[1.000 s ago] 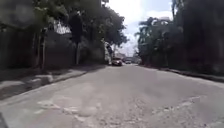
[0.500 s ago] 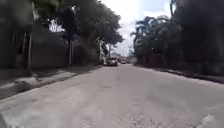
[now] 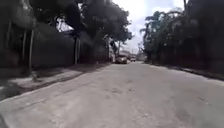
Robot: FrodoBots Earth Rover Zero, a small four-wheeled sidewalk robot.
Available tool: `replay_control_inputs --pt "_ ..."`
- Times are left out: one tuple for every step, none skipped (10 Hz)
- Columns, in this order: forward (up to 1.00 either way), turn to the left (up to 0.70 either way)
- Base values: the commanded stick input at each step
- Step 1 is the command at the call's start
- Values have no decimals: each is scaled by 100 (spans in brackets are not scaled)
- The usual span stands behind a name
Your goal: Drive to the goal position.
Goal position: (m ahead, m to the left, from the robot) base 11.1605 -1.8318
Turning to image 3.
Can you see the parked car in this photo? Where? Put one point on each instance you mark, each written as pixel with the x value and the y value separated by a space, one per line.
pixel 121 60

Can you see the distant vehicle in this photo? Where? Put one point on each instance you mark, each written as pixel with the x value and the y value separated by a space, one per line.
pixel 133 59

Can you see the grey concrete road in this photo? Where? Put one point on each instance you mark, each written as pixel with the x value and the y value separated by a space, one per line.
pixel 126 96

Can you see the large dark trees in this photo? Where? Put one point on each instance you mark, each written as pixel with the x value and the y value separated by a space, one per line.
pixel 90 20

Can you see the row of dark trees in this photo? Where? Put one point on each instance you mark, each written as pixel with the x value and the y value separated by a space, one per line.
pixel 180 36

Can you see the concrete sidewalk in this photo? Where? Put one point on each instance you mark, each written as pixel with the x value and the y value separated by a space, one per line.
pixel 40 80

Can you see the long dark wall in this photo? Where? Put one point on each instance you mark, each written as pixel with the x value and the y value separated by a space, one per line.
pixel 50 50

